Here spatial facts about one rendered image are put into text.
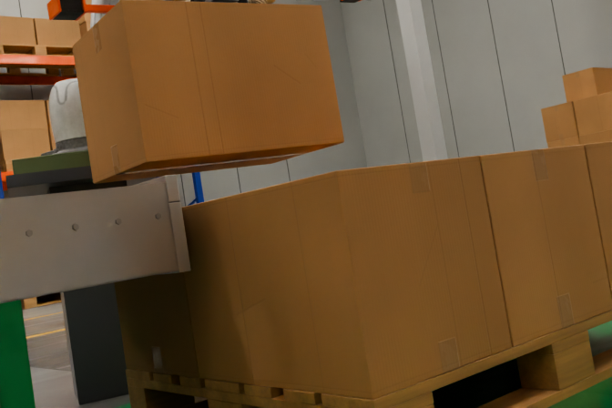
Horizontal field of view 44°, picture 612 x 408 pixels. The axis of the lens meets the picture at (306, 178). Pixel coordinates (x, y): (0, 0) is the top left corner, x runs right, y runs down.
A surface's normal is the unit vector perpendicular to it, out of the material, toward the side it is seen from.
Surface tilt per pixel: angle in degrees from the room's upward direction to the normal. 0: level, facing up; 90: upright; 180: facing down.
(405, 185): 90
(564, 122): 90
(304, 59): 90
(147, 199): 90
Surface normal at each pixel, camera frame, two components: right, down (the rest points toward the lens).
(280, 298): -0.78, 0.08
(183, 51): 0.55, -0.14
